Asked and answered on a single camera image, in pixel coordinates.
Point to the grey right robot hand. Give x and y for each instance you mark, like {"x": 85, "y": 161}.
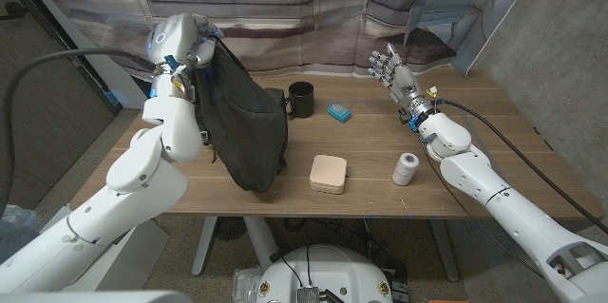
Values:
{"x": 404, "y": 82}

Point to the white tape roll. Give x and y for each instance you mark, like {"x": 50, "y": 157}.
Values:
{"x": 405, "y": 170}

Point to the white backdrop stand post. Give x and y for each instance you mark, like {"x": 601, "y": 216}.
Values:
{"x": 100, "y": 63}

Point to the white slanted table leg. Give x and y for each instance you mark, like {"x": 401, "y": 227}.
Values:
{"x": 203, "y": 251}

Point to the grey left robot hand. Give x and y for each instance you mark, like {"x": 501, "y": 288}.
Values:
{"x": 176, "y": 42}

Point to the person's leg in jeans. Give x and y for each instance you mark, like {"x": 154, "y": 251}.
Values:
{"x": 14, "y": 241}

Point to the pink jewelry box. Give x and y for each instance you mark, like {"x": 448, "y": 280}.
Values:
{"x": 328, "y": 172}

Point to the white floor board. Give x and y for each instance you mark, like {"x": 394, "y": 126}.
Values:
{"x": 142, "y": 251}

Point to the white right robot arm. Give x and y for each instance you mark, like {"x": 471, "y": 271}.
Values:
{"x": 513, "y": 217}

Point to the clear plastic container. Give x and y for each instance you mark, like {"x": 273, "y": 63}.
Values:
{"x": 244, "y": 286}

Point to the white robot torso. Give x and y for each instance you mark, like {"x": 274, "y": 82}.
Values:
{"x": 328, "y": 274}

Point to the printed sofa backdrop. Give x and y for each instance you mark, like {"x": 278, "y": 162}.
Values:
{"x": 285, "y": 18}

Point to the grey slanted table leg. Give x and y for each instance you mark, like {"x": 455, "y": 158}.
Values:
{"x": 445, "y": 251}

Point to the white table column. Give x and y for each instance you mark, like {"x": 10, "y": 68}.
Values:
{"x": 261, "y": 241}

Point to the black backpack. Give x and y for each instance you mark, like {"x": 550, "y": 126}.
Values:
{"x": 242, "y": 127}

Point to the black cup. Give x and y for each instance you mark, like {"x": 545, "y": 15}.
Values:
{"x": 304, "y": 101}

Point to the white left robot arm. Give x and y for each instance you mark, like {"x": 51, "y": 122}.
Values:
{"x": 133, "y": 198}

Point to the blue ridged small object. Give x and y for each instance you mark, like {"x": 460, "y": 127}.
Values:
{"x": 339, "y": 112}

